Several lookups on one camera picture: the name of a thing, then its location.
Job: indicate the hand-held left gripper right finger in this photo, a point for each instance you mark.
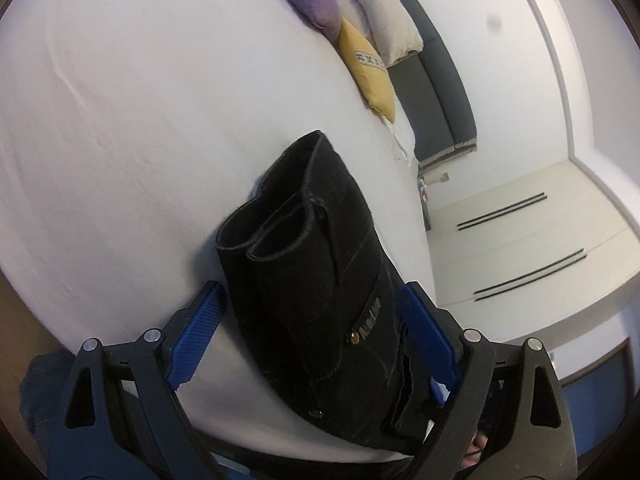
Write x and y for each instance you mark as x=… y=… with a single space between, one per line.
x=425 y=335

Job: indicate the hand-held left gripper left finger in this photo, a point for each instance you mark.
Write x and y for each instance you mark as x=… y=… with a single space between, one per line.
x=197 y=335

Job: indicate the black denim pants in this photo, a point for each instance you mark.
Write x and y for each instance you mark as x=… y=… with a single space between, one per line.
x=310 y=285

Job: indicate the dark grey nightstand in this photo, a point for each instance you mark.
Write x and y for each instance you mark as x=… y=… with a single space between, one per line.
x=426 y=210

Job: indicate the person's bare foot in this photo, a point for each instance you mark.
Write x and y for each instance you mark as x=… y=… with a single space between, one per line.
x=475 y=452

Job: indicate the small items on nightstand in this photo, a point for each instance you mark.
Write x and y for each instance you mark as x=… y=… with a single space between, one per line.
x=430 y=180

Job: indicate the white wardrobe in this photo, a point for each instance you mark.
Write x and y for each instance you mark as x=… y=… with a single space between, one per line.
x=550 y=235

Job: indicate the white pillow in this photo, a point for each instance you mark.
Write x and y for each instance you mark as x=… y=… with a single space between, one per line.
x=402 y=135

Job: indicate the bed with white sheet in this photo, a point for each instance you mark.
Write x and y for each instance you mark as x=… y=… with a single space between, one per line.
x=150 y=135

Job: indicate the grey upholstered headboard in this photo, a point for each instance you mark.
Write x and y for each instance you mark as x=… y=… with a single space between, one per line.
x=435 y=95

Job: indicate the yellow cushion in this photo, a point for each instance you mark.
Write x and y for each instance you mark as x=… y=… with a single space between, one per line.
x=370 y=75

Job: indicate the stacked white pillows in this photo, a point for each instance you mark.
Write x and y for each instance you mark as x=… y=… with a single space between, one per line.
x=380 y=15

